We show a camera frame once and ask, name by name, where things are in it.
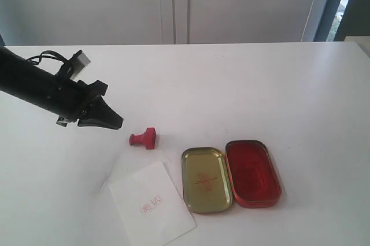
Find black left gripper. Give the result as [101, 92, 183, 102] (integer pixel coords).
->
[17, 65, 123, 130]

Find red rubber stamp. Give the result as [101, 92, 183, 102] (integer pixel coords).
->
[129, 127, 157, 150]

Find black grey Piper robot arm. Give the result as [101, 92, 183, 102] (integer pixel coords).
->
[1, 47, 123, 130]

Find red ink pad tin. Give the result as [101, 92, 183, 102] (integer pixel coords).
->
[225, 140, 282, 208]

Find white paper sheet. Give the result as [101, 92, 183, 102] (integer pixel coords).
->
[109, 162, 197, 245]

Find gold metal tin lid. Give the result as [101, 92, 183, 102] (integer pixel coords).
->
[182, 147, 233, 214]

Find white cabinet doors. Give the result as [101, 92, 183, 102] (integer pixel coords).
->
[1, 0, 327, 46]

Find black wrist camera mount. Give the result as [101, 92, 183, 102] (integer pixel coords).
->
[57, 50, 91, 80]

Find black looped cable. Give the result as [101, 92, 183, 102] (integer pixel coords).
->
[25, 51, 70, 65]

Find dark window frame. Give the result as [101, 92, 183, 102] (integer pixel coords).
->
[313, 0, 369, 42]

